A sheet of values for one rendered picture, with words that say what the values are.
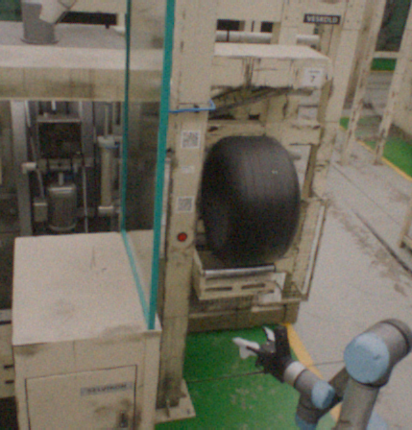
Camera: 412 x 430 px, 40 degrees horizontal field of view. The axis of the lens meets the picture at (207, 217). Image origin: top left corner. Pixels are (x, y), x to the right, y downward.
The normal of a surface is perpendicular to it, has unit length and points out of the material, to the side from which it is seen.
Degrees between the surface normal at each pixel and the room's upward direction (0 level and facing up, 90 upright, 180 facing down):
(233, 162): 48
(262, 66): 90
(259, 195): 58
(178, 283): 90
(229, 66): 90
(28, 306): 0
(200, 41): 90
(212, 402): 0
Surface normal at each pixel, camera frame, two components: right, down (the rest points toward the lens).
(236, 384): 0.09, -0.88
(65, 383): 0.26, 0.48
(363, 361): -0.73, 0.14
